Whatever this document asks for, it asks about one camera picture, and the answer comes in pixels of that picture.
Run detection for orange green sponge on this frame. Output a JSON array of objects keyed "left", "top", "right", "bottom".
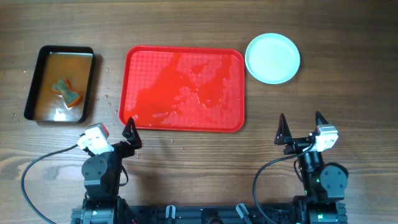
[{"left": 51, "top": 79, "right": 82, "bottom": 108}]

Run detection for white plate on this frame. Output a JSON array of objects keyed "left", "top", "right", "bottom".
[{"left": 244, "top": 33, "right": 301, "bottom": 85}]

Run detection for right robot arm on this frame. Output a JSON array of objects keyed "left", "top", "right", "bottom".
[{"left": 271, "top": 111, "right": 349, "bottom": 224}]

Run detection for black water basin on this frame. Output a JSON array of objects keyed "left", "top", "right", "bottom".
[{"left": 24, "top": 45, "right": 96, "bottom": 123}]

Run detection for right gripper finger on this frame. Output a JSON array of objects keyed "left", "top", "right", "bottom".
[
  {"left": 274, "top": 113, "right": 292, "bottom": 145},
  {"left": 315, "top": 111, "right": 328, "bottom": 126}
]

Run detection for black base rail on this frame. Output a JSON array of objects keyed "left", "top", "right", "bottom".
[{"left": 71, "top": 203, "right": 348, "bottom": 224}]

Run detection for red plastic tray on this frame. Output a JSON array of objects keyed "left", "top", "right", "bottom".
[{"left": 119, "top": 45, "right": 245, "bottom": 133}]

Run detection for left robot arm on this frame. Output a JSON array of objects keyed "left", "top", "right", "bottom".
[{"left": 71, "top": 118, "right": 142, "bottom": 224}]

